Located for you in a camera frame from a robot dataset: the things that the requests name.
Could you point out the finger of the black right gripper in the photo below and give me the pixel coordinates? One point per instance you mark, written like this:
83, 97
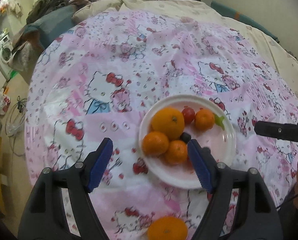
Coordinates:
288, 132

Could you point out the teal rolled mat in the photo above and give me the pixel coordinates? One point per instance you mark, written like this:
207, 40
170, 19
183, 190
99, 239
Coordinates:
231, 13

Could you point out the white pink oval plate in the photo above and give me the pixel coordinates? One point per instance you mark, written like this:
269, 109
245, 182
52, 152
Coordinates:
220, 139

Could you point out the small mandarin near leaf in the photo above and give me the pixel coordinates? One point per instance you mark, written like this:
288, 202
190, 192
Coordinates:
204, 120

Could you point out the white washing machine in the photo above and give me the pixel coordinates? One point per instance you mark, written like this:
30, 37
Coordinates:
5, 56

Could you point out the red cherry tomato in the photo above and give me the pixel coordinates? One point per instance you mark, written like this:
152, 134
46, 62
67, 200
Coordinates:
188, 115

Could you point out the large orange in plate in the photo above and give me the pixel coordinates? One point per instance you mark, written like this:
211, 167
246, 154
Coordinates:
169, 121

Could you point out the dark purple grape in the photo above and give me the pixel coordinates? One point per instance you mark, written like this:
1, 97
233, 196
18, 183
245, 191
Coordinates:
185, 137

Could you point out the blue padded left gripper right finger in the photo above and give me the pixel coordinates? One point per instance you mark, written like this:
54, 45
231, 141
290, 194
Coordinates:
205, 166

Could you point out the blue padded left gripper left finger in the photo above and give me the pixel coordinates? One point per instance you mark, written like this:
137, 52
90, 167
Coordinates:
88, 173

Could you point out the pile of clothes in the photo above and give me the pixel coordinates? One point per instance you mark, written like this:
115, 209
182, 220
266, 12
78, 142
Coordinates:
44, 7

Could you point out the large orange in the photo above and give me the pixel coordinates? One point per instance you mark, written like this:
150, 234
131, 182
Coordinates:
167, 228
169, 121

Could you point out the orange mandarin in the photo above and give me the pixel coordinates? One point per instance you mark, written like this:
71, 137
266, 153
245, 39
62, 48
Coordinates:
155, 144

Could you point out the pink Hello Kitty bedsheet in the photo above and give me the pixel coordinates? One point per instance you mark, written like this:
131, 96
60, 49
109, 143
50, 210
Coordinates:
100, 78

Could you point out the mandarin in plate front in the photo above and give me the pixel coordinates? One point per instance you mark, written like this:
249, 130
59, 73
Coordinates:
177, 153

